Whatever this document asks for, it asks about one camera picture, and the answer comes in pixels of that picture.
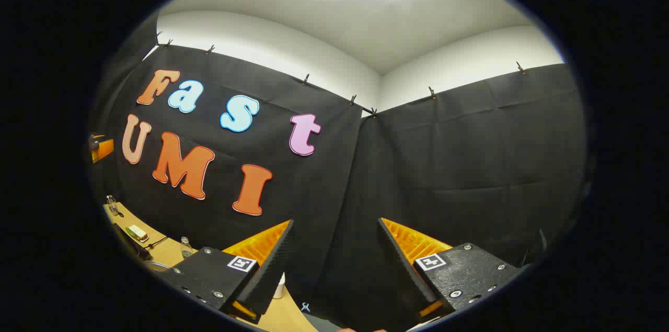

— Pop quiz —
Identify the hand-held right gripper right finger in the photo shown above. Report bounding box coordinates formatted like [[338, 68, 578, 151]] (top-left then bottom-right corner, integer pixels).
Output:
[[377, 217, 525, 325]]

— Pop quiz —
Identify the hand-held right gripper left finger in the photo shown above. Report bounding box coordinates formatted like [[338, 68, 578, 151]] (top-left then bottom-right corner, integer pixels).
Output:
[[157, 219, 295, 325]]

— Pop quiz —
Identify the black induction cooktop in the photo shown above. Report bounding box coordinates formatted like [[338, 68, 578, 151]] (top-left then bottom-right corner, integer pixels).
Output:
[[114, 223, 152, 262]]

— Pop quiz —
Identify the black backdrop cloth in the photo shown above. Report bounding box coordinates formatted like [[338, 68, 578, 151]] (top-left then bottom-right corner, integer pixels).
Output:
[[89, 13, 589, 322]]

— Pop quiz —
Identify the row of black clips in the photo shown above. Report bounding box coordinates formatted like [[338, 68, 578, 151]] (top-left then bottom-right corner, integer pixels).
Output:
[[155, 31, 527, 118]]

